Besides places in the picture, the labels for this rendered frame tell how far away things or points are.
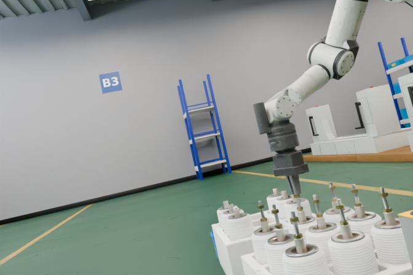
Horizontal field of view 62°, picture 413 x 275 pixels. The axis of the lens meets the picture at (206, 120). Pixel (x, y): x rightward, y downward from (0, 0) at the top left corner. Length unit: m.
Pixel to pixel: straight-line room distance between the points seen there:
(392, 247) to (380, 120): 3.42
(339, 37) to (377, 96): 3.17
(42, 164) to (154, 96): 2.55
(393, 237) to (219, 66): 6.77
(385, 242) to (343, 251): 0.11
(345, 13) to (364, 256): 0.69
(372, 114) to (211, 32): 4.42
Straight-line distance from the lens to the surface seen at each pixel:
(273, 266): 0.95
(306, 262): 0.82
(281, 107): 1.02
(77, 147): 7.28
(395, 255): 0.94
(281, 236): 0.95
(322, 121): 5.49
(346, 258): 0.88
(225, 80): 7.44
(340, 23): 1.18
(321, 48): 1.19
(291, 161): 1.04
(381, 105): 4.34
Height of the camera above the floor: 0.52
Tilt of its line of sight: 5 degrees up
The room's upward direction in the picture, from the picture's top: 13 degrees counter-clockwise
